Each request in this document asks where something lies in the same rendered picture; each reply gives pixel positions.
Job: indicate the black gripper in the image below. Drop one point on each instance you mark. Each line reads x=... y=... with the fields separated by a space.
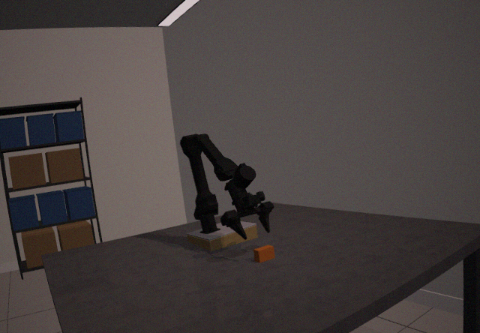
x=231 y=218

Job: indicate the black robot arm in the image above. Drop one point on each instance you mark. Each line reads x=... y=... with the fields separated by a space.
x=225 y=169

